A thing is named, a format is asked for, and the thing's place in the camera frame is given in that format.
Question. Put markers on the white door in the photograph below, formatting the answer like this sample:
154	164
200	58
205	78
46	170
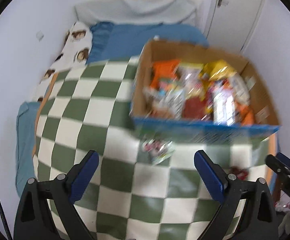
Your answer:
231	27

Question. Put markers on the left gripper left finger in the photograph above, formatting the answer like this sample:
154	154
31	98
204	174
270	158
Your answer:
34	219

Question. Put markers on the grey white headboard cover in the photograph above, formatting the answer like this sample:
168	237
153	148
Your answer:
140	12

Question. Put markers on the red white snack packet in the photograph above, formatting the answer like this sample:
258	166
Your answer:
224	112

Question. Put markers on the yellow snack packet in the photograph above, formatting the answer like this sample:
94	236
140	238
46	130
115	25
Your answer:
218	70

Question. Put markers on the small white portrait packet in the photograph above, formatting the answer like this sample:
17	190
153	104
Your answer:
157	150

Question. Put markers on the green white checkered blanket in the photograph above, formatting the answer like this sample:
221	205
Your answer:
87	108

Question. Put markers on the orange chip bag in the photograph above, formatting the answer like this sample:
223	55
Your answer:
164	69

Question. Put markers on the cardboard snack box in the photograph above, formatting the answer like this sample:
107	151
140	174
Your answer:
247	86

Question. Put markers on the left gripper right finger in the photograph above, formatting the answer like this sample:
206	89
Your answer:
258	218

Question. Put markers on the blue bed sheet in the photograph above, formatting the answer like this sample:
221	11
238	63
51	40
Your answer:
109	41

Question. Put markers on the orange snack packet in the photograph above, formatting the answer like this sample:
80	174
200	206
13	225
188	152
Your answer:
246	115

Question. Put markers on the dark red snack packet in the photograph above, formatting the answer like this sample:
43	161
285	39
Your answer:
194	108

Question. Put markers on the door handle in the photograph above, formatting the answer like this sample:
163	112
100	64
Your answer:
222	3

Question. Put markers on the bear print pillow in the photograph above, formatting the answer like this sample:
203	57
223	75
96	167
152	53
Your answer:
75	52

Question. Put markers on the white black snack bag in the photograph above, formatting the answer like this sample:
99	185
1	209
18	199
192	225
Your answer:
165	105

